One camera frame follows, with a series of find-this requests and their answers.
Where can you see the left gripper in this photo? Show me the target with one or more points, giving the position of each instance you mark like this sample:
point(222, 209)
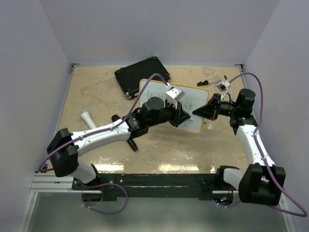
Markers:
point(180, 115)

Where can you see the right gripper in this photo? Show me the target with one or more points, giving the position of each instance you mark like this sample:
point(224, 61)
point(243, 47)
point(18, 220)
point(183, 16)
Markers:
point(210, 110)

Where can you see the orange framed whiteboard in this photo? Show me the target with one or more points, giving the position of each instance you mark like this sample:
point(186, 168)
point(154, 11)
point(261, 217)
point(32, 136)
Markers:
point(194, 97)

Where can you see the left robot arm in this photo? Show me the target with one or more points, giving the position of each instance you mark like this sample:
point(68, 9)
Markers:
point(66, 147)

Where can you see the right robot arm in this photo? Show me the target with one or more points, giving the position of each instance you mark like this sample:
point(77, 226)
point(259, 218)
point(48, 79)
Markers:
point(255, 185)

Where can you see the black whiteboard foot clip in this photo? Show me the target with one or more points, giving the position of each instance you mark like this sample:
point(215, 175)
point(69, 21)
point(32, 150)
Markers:
point(204, 83)

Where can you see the black microphone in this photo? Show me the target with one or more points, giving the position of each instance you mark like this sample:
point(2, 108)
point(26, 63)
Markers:
point(130, 142)

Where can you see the black hard case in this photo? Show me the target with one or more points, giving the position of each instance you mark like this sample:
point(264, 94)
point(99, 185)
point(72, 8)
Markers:
point(129, 77)

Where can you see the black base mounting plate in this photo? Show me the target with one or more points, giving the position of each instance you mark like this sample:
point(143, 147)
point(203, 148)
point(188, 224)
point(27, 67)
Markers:
point(110, 192)

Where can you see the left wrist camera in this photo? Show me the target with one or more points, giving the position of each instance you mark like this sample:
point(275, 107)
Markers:
point(173, 95)

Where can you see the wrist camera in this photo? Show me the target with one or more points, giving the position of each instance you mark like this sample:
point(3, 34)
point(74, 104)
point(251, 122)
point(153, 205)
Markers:
point(173, 95)
point(222, 85)

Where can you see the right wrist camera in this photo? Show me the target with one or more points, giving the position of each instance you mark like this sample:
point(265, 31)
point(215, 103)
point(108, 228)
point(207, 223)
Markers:
point(222, 85)

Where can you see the aluminium table frame rail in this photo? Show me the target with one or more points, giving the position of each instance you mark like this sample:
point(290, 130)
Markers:
point(48, 183)

